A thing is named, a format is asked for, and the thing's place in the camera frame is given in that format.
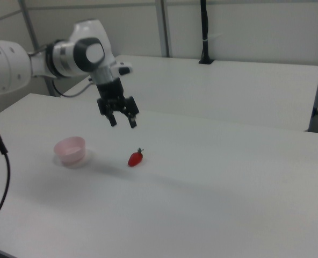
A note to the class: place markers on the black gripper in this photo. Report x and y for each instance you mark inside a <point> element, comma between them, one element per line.
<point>111,92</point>

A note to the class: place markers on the red toy strawberry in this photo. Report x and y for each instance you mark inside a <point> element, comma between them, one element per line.
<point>135,159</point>

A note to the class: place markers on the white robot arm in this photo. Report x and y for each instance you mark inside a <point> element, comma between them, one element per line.
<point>89,53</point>

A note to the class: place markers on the pink plastic bowl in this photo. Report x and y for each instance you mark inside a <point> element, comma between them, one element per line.
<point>72,154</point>

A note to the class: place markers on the white side table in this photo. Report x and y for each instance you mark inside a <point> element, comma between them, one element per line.
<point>228,88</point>

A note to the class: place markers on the black pole with clamp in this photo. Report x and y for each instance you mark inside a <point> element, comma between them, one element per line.
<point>205,32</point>

